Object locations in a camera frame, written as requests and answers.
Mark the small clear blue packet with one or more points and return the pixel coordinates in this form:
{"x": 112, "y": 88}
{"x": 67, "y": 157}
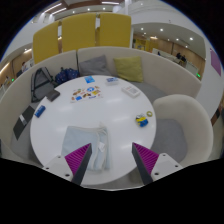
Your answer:
{"x": 112, "y": 80}

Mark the curved beige sofa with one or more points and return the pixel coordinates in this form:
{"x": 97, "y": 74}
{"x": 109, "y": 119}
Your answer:
{"x": 166, "y": 80}

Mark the colourful sticker sheet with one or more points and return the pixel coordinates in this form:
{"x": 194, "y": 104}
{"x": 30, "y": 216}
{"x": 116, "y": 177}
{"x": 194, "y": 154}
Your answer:
{"x": 86, "y": 94}

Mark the small blue box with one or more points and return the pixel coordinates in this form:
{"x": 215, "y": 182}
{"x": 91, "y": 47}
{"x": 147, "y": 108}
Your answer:
{"x": 40, "y": 111}

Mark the yellow blue toy figure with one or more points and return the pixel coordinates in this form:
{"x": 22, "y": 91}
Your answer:
{"x": 142, "y": 120}

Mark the grey black backpack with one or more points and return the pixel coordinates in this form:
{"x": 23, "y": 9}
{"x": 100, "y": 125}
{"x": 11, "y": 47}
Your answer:
{"x": 42, "y": 84}

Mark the black laptop sleeve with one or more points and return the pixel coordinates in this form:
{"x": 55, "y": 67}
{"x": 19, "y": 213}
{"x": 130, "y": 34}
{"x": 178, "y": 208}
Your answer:
{"x": 23, "y": 122}

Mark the white round armchair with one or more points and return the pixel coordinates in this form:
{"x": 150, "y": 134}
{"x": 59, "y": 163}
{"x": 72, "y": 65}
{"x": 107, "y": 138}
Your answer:
{"x": 193, "y": 116}

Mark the yellow-green cushion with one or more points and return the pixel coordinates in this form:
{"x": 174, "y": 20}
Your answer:
{"x": 129, "y": 69}

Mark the dark blue bag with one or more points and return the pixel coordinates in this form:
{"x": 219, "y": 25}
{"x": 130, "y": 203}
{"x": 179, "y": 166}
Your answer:
{"x": 66, "y": 76}

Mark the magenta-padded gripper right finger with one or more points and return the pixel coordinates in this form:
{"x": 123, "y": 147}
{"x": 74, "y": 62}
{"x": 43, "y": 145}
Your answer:
{"x": 146, "y": 158}

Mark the flat white box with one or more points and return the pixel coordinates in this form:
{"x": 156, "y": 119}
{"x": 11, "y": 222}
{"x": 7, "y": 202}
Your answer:
{"x": 130, "y": 91}

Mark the person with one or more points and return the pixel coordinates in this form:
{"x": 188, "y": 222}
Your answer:
{"x": 178, "y": 56}
{"x": 183, "y": 59}
{"x": 24, "y": 66}

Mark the grey cushion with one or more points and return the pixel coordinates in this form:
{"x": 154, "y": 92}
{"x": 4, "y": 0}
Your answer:
{"x": 94, "y": 66}

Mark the purple wall poster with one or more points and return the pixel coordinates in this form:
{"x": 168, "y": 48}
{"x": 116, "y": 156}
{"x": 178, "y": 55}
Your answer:
{"x": 215, "y": 62}

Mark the yellow partition panel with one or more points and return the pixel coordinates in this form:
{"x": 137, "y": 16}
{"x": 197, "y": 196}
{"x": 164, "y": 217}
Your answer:
{"x": 46, "y": 43}
{"x": 79, "y": 32}
{"x": 114, "y": 30}

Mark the recessed ceiling spotlights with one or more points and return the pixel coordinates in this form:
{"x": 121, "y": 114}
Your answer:
{"x": 161, "y": 30}

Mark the ceiling strip lights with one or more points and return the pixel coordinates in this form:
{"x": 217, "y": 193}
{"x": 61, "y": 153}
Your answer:
{"x": 58, "y": 11}

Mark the light blue towel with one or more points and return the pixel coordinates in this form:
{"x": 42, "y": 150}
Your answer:
{"x": 80, "y": 140}

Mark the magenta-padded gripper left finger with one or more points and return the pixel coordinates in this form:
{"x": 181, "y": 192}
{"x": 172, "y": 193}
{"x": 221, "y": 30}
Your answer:
{"x": 78, "y": 159}

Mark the dark flat wallet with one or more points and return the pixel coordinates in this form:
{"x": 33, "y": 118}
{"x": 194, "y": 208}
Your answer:
{"x": 53, "y": 95}

